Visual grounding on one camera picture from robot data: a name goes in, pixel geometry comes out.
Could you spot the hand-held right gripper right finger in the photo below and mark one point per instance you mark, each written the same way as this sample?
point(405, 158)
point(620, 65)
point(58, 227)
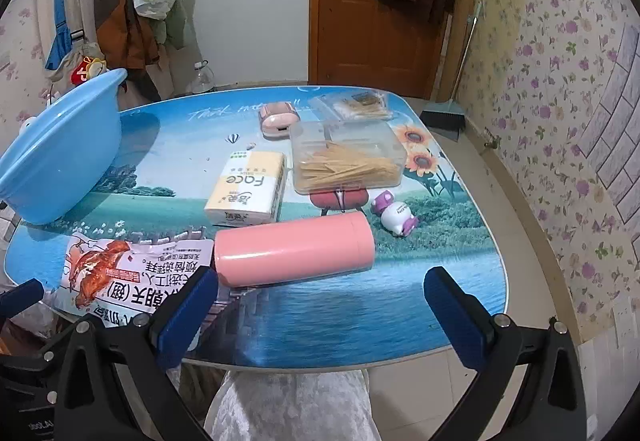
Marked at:
point(454, 321)

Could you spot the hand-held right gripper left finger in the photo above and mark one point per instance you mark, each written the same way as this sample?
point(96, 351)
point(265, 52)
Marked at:
point(186, 316)

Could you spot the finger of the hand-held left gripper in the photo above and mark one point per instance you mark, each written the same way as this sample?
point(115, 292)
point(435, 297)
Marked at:
point(45, 355)
point(20, 300)

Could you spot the chicken snack packet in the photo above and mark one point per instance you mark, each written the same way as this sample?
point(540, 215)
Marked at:
point(125, 271)

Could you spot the white purple toy figure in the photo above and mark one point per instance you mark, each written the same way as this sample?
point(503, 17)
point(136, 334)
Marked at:
point(397, 216)

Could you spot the pink cylindrical flask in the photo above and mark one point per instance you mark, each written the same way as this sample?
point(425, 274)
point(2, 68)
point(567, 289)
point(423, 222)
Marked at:
point(295, 248)

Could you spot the yellow white tissue pack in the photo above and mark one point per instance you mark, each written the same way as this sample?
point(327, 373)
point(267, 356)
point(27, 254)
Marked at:
point(245, 191)

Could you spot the light blue plastic basin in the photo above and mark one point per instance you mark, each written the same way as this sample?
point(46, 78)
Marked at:
point(60, 146)

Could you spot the pile of wooden toothpicks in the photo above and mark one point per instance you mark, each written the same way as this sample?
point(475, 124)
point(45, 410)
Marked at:
point(345, 168)

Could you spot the clear plastic box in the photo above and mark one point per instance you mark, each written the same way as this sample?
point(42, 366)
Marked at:
point(345, 156)

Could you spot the small pink case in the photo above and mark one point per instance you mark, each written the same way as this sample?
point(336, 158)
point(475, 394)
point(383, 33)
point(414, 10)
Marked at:
point(277, 118)

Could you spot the clear bag of cotton swabs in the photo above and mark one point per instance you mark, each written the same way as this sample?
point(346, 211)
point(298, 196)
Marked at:
point(350, 106)

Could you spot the white fuzzy cloth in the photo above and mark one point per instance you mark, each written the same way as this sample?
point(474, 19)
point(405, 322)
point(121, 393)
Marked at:
point(295, 406)

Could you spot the teal dustpan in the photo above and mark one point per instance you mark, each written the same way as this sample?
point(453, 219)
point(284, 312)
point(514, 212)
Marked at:
point(456, 133)

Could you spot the teal broom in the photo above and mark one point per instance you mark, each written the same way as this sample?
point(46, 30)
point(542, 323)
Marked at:
point(436, 118)

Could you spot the red white plush toy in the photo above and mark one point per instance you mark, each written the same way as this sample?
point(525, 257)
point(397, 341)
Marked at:
point(82, 71)

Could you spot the clear water bottle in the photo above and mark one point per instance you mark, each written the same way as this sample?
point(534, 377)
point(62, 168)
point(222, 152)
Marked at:
point(201, 78)

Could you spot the grey cloth bag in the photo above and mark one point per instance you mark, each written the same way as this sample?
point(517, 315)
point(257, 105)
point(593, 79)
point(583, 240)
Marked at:
point(70, 56)

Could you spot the blue hanging bag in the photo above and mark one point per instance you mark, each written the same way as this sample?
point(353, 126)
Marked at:
point(60, 31)

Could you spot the brown orange hanging jacket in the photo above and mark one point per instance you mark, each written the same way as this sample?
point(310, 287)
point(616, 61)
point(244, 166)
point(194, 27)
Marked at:
point(125, 36)

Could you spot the wooden door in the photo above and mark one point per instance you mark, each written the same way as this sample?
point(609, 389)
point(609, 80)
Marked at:
point(345, 21)

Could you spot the metal wall tap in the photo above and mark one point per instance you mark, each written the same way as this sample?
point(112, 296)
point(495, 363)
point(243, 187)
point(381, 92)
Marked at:
point(492, 142)

